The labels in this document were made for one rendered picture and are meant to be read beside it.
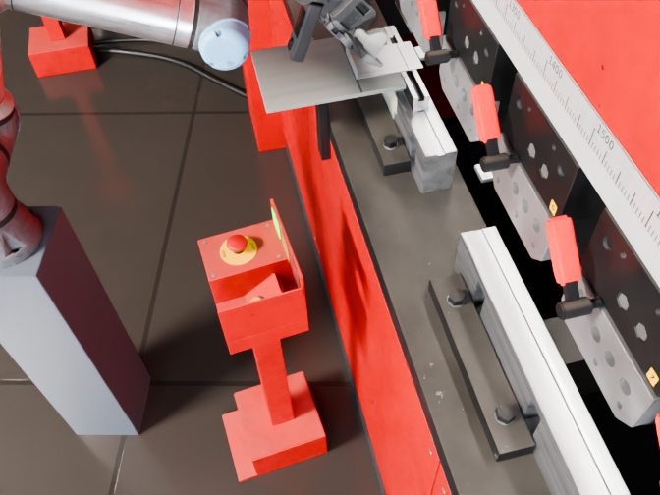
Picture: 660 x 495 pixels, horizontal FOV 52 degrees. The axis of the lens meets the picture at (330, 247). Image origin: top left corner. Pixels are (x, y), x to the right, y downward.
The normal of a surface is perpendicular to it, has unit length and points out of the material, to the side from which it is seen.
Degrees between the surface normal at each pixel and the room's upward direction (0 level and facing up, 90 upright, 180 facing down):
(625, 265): 90
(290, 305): 90
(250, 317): 90
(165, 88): 0
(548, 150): 90
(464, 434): 0
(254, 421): 0
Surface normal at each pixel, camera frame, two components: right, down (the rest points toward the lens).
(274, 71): -0.03, -0.62
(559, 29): -0.97, 0.20
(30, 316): -0.02, 0.79
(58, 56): 0.23, 0.77
